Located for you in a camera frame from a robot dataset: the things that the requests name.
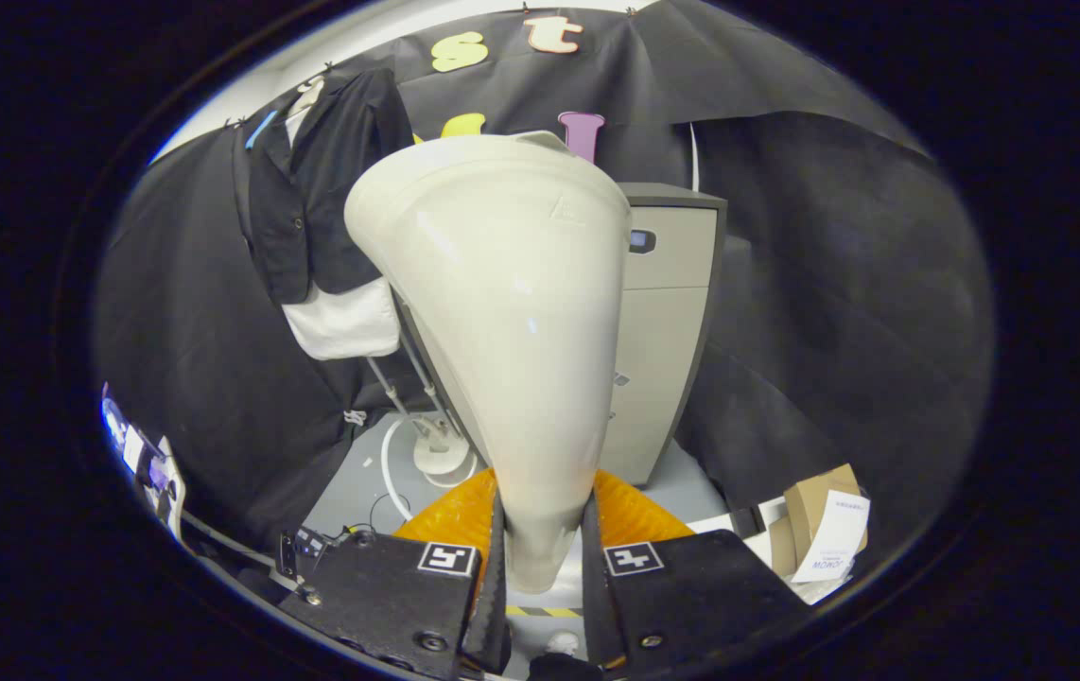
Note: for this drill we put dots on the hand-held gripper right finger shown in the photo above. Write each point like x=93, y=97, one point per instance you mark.
x=597, y=615

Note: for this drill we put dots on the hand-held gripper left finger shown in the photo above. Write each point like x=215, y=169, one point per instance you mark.
x=488, y=615

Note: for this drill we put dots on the garment steamer base stand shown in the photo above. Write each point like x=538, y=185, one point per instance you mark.
x=441, y=452

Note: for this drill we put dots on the white garment steamer head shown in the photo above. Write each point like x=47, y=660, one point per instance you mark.
x=502, y=312

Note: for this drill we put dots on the white shirt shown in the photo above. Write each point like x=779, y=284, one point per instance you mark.
x=346, y=322

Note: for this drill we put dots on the black suit jacket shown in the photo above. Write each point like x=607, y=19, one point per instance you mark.
x=332, y=189

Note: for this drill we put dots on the black device with lights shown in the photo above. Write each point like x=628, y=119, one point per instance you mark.
x=304, y=547

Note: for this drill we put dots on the brown cardboard box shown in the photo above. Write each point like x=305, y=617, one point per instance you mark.
x=810, y=501

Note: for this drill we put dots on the white paper sheet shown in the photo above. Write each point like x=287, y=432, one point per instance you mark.
x=833, y=539

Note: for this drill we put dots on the grey cabinet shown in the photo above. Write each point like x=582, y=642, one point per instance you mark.
x=663, y=331

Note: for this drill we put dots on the black backdrop cloth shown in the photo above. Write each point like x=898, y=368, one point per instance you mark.
x=833, y=303

